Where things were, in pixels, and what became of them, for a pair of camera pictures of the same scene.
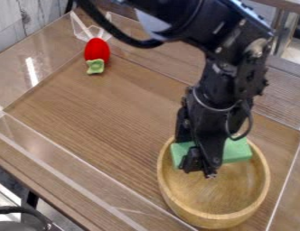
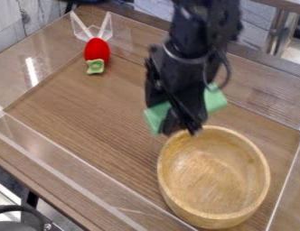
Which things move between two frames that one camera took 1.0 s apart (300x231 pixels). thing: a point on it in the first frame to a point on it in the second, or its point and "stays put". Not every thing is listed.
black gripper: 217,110 to 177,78
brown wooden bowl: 221,201 stays put
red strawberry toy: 97,51 stays put
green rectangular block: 236,150 to 216,102
